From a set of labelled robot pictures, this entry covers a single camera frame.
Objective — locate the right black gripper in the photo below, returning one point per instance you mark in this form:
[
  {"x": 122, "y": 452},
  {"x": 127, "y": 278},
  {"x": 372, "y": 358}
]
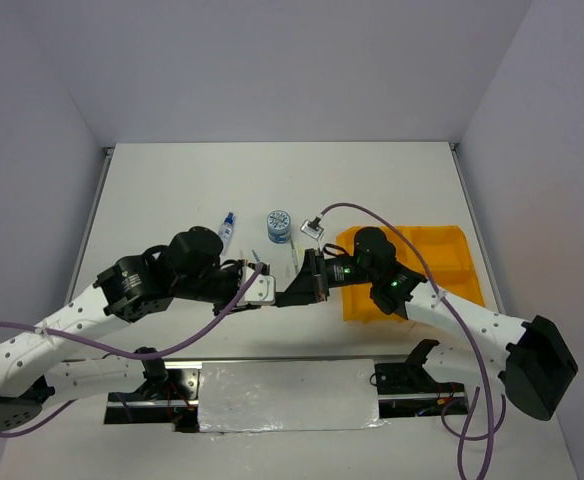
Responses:
[{"x": 311, "y": 284}]

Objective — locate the clear blue spray bottle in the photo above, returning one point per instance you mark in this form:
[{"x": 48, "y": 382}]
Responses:
[{"x": 226, "y": 230}]

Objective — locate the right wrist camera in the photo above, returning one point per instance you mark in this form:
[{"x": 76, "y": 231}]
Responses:
[{"x": 313, "y": 228}]

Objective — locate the clear blue gel pen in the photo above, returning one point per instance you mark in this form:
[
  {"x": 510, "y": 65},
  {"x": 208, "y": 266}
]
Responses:
[{"x": 257, "y": 257}]

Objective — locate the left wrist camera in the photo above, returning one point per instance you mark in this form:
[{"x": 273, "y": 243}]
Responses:
[{"x": 262, "y": 292}]

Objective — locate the green gel pen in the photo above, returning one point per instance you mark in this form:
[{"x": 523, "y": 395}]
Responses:
[{"x": 295, "y": 258}]

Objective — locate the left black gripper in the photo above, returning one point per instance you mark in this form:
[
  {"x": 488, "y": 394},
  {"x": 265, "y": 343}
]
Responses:
[{"x": 237, "y": 271}]

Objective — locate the silver foil covered plate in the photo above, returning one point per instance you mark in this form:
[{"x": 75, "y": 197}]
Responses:
[{"x": 287, "y": 396}]

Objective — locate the yellow divided storage tray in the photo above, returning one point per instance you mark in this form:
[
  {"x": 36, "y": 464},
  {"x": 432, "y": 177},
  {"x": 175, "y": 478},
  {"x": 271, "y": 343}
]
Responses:
[{"x": 446, "y": 251}]

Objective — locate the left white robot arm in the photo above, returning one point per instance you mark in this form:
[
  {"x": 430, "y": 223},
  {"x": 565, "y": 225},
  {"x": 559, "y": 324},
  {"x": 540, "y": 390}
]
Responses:
[{"x": 62, "y": 358}]

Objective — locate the blue lidded round jar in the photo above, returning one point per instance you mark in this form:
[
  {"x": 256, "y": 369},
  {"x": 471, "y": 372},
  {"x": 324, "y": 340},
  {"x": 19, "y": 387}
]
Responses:
[{"x": 278, "y": 225}]

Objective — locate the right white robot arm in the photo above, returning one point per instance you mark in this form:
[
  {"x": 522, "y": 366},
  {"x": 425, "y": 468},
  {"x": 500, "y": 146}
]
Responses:
[{"x": 527, "y": 361}]

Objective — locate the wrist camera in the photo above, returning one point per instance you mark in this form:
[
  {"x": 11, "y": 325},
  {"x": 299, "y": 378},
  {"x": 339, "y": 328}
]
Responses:
[
  {"x": 313, "y": 228},
  {"x": 262, "y": 292}
]

